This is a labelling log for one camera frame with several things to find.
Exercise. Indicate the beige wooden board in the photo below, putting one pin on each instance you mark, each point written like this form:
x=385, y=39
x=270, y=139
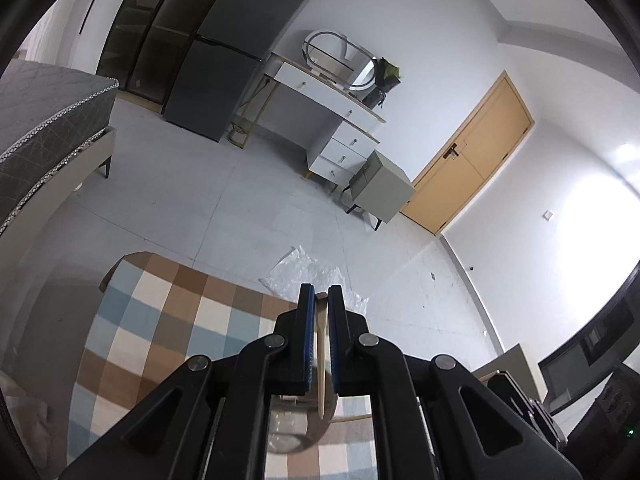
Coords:
x=510, y=360

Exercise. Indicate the oval vanity mirror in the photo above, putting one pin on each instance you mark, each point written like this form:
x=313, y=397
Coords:
x=360, y=72

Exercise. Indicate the white glossy wardrobe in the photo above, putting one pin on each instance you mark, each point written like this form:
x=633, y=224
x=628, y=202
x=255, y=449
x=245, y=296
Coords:
x=85, y=25

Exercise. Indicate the checkered tablecloth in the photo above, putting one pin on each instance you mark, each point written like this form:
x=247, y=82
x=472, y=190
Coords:
x=165, y=320

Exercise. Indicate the wooden door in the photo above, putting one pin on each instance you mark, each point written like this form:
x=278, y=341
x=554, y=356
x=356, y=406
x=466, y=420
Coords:
x=480, y=160

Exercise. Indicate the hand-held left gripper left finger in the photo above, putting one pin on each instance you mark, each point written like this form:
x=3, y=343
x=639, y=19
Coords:
x=309, y=325

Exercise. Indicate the dark glass cabinet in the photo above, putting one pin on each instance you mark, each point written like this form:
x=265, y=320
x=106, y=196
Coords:
x=150, y=25

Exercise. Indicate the black television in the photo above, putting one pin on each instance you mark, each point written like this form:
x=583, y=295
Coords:
x=600, y=340

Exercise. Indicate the white light switch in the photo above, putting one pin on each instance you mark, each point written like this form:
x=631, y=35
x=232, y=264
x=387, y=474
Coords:
x=548, y=215

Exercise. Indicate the light grey bed frame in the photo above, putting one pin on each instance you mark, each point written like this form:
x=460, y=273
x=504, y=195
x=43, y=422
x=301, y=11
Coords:
x=75, y=165

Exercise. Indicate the white vanity desk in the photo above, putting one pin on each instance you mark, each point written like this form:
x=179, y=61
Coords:
x=310, y=90

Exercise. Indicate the grey quilted mattress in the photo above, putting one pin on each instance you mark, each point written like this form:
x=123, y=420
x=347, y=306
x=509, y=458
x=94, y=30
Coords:
x=45, y=120

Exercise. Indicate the dark grey refrigerator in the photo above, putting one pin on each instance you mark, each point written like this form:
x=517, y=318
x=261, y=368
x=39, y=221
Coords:
x=225, y=60

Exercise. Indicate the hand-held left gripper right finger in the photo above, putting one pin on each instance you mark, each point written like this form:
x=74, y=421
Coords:
x=334, y=340

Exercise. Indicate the clear plastic sheet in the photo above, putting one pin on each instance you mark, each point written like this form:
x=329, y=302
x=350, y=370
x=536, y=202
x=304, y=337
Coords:
x=310, y=275

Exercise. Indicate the grey nightstand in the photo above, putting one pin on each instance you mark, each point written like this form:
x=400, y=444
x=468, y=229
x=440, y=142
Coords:
x=385, y=190

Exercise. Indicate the black device with green light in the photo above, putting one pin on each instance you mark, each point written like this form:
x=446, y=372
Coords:
x=610, y=425

